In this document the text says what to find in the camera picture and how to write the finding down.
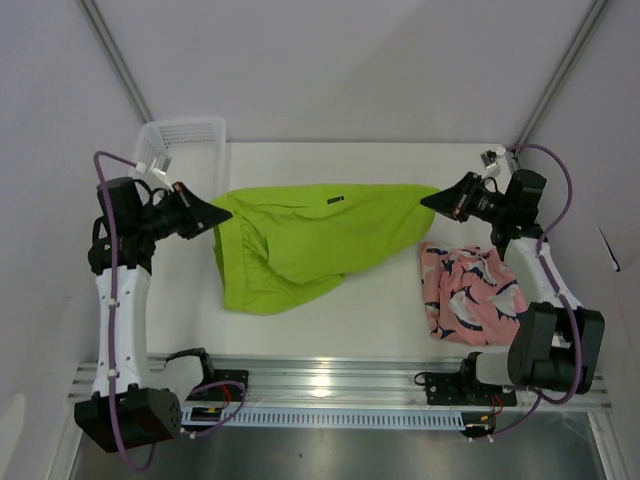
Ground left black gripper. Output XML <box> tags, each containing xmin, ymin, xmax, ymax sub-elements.
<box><xmin>136</xmin><ymin>181</ymin><xmax>232</xmax><ymax>242</ymax></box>

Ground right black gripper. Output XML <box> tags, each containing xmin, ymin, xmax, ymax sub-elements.
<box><xmin>420</xmin><ymin>172</ymin><xmax>510</xmax><ymax>225</ymax></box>

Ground lime green cloth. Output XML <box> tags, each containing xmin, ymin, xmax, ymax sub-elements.
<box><xmin>212</xmin><ymin>184</ymin><xmax>438</xmax><ymax>315</ymax></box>

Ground pink shark print shorts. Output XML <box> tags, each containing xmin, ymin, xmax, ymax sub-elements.
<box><xmin>419</xmin><ymin>242</ymin><xmax>527</xmax><ymax>346</ymax></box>

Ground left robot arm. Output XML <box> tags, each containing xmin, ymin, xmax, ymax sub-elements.
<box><xmin>74</xmin><ymin>177</ymin><xmax>232</xmax><ymax>453</ymax></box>

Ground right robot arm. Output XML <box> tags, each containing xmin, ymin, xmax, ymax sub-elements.
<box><xmin>421</xmin><ymin>169</ymin><xmax>605</xmax><ymax>405</ymax></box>

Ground white plastic basket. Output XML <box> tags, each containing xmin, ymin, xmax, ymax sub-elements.
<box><xmin>129</xmin><ymin>117</ymin><xmax>229</xmax><ymax>201</ymax></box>

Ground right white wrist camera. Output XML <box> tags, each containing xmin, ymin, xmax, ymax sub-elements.
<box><xmin>480</xmin><ymin>146</ymin><xmax>507</xmax><ymax>179</ymax></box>

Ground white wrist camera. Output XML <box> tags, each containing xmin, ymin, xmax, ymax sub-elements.
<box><xmin>135</xmin><ymin>156</ymin><xmax>171</xmax><ymax>183</ymax></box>
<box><xmin>480</xmin><ymin>146</ymin><xmax>507</xmax><ymax>179</ymax></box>

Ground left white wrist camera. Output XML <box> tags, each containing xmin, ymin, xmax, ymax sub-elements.
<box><xmin>135</xmin><ymin>156</ymin><xmax>171</xmax><ymax>183</ymax></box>

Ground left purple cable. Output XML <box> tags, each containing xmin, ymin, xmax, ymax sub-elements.
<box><xmin>93</xmin><ymin>150</ymin><xmax>249</xmax><ymax>472</ymax></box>

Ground left aluminium frame post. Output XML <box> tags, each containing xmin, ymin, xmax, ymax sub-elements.
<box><xmin>77</xmin><ymin>0</ymin><xmax>152</xmax><ymax>123</ymax></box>

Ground aluminium frame post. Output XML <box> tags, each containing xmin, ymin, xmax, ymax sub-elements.
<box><xmin>77</xmin><ymin>0</ymin><xmax>152</xmax><ymax>123</ymax></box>
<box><xmin>514</xmin><ymin>0</ymin><xmax>614</xmax><ymax>144</ymax></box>

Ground aluminium mounting rail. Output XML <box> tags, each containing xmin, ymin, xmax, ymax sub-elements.
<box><xmin>67</xmin><ymin>356</ymin><xmax>612</xmax><ymax>413</ymax></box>

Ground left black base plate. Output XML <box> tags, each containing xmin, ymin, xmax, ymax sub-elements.
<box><xmin>212</xmin><ymin>369</ymin><xmax>249</xmax><ymax>403</ymax></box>

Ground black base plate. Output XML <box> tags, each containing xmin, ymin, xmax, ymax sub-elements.
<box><xmin>418</xmin><ymin>372</ymin><xmax>517</xmax><ymax>407</ymax></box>
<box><xmin>212</xmin><ymin>369</ymin><xmax>249</xmax><ymax>403</ymax></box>

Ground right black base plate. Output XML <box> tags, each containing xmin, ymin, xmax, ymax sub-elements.
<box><xmin>418</xmin><ymin>372</ymin><xmax>517</xmax><ymax>407</ymax></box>

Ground white slotted cable duct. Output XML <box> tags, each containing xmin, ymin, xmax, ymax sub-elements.
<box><xmin>182</xmin><ymin>407</ymin><xmax>497</xmax><ymax>432</ymax></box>

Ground right aluminium frame post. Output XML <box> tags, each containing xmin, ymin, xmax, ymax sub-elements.
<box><xmin>514</xmin><ymin>0</ymin><xmax>614</xmax><ymax>144</ymax></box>

